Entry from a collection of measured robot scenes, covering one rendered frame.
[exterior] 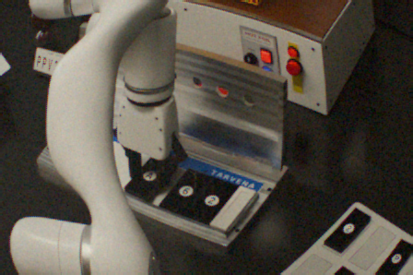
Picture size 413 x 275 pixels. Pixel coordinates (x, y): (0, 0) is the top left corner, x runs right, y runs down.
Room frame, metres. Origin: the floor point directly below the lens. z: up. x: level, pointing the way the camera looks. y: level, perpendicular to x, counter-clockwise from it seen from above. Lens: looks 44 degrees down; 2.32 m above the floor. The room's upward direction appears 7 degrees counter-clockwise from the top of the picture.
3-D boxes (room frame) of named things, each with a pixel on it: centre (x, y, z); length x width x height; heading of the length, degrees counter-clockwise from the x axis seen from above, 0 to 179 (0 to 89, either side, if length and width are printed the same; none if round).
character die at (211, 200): (1.30, 0.00, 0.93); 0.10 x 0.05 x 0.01; 144
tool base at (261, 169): (1.41, 0.11, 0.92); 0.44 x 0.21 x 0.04; 54
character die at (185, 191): (1.33, 0.04, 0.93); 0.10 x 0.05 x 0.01; 144
